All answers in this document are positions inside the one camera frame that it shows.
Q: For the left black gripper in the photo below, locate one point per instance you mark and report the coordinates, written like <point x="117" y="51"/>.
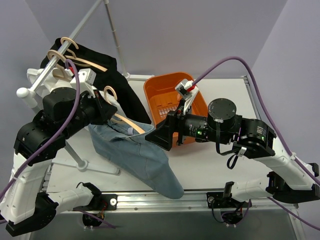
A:
<point x="99" y="110"/>

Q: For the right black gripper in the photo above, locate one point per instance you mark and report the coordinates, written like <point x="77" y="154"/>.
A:
<point x="179" y="127"/>

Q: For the wooden hanger for denim skirt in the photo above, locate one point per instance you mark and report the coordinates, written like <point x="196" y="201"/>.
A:
<point x="119" y="119"/>

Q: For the blue denim skirt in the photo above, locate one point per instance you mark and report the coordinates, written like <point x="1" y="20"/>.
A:
<point x="122" y="145"/>

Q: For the wooden hanger for white skirt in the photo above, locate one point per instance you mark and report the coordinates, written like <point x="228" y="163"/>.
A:
<point x="58" y="70"/>

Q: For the white pleated skirt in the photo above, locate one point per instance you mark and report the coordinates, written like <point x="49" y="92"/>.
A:
<point x="50" y="82"/>

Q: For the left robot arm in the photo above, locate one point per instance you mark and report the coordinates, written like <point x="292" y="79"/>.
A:
<point x="66" y="111"/>

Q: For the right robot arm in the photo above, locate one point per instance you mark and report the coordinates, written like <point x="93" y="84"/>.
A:
<point x="289" y="181"/>

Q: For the black skirt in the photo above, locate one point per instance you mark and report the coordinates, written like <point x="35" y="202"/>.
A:
<point x="117" y="82"/>

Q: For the wooden hanger for black skirt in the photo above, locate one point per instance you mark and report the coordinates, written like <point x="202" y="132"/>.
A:
<point x="80" y="61"/>

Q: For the orange plastic basket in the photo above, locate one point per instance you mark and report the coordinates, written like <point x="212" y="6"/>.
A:
<point x="162" y="97"/>

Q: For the white metal clothes rack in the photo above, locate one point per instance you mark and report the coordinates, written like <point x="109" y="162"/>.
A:
<point x="28" y="94"/>

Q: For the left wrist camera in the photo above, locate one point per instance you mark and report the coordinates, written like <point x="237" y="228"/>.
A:
<point x="86" y="79"/>

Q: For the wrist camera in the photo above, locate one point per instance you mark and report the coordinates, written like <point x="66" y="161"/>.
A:
<point x="86" y="79"/>
<point x="188" y="92"/>

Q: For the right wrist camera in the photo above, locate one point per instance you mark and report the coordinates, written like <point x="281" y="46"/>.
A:
<point x="188" y="92"/>

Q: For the aluminium mounting rail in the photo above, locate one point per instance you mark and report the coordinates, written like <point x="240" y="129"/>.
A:
<point x="152" y="202"/>

